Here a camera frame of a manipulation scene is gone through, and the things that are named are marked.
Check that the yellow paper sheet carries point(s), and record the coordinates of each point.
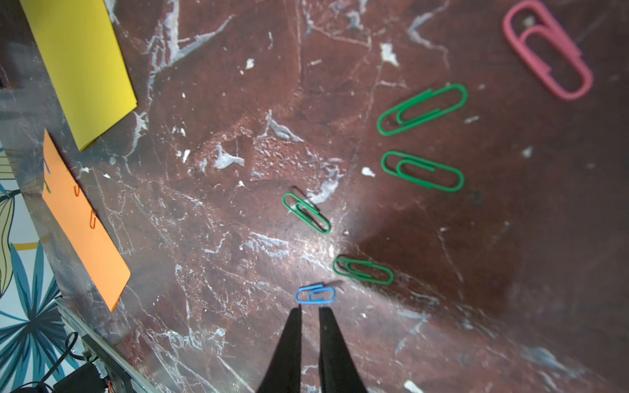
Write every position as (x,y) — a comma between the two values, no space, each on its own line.
(83,58)

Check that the orange paper sheet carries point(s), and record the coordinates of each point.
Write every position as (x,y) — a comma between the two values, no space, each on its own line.
(96,250)

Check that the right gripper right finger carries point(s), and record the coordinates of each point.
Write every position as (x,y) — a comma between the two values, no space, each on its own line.
(337,371)

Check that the aluminium front frame rail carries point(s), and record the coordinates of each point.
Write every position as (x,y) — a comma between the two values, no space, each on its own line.
(118,374)

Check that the light blue paperclip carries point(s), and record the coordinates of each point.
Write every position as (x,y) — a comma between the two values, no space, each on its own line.
(316,295)

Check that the green paperclip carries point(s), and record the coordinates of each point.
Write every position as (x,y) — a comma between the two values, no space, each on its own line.
(421,110)
(422,172)
(363,270)
(306,213)

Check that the pink paperclip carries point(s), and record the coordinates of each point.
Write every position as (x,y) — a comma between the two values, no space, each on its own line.
(533,32)

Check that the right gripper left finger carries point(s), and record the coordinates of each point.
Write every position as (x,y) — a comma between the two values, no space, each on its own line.
(284,372)

